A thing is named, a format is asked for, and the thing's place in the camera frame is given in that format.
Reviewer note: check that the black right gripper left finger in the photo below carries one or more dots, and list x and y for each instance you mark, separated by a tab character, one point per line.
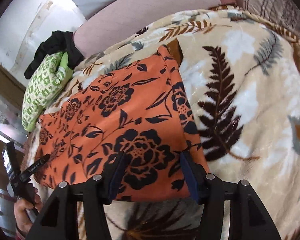
101	190

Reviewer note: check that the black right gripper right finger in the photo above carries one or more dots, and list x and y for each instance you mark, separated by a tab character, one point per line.
207	190

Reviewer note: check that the orange black floral garment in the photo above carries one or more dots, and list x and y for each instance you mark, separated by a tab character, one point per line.
140	110

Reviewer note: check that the person's left hand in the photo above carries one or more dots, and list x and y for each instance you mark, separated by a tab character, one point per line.
21	207

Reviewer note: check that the wooden glass door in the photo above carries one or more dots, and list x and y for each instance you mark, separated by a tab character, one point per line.
11	96

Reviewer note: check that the beige leaf pattern blanket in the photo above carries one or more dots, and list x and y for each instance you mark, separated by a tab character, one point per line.
241	74

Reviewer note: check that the green white patterned cloth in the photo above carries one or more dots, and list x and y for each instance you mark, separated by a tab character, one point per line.
45	84

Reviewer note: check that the pink bolster pillow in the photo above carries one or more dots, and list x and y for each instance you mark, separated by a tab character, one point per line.
123	18

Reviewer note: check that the striped brown quilt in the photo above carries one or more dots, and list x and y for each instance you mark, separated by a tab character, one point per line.
282	12

